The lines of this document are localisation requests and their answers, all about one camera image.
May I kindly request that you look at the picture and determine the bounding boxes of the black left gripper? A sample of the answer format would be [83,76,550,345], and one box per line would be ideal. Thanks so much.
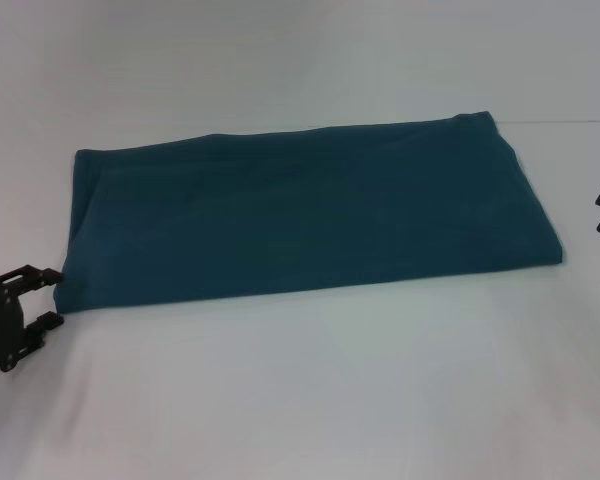
[0,263,66,374]

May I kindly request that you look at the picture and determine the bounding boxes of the teal blue t-shirt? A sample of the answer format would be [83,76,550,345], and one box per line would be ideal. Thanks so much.
[52,110,565,315]

